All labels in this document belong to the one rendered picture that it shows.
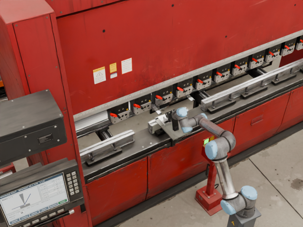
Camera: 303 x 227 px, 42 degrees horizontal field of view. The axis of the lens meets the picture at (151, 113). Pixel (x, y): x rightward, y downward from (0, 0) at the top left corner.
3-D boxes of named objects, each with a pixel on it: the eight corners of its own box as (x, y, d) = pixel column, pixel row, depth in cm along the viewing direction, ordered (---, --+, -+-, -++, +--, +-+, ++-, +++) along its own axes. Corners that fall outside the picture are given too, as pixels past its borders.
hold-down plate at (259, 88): (244, 99, 370) (244, 97, 368) (240, 96, 373) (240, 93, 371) (267, 88, 382) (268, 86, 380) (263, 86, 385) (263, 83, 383)
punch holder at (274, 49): (266, 63, 362) (269, 47, 351) (259, 58, 368) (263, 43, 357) (277, 58, 368) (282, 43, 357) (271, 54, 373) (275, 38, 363)
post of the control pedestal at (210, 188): (208, 196, 378) (215, 158, 342) (205, 192, 381) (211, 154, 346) (213, 193, 380) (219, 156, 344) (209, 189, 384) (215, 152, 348)
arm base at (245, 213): (259, 213, 286) (261, 206, 280) (241, 221, 281) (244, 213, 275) (246, 198, 296) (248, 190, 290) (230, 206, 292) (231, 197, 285)
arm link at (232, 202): (249, 209, 271) (228, 136, 263) (231, 219, 266) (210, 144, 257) (238, 205, 282) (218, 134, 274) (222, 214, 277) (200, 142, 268)
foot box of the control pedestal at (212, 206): (210, 216, 375) (211, 209, 367) (194, 198, 390) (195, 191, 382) (226, 206, 383) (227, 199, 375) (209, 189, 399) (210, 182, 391)
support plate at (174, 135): (173, 140, 312) (173, 139, 312) (155, 121, 329) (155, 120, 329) (191, 132, 320) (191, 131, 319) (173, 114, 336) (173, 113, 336)
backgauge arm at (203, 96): (208, 112, 376) (209, 101, 367) (171, 78, 417) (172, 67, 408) (214, 109, 379) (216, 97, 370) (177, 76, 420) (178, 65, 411)
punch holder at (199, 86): (196, 91, 331) (198, 74, 320) (190, 85, 336) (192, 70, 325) (210, 85, 336) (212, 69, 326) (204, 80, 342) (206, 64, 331)
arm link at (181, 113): (181, 119, 292) (176, 108, 292) (175, 121, 302) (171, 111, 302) (190, 115, 294) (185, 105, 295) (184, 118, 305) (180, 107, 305)
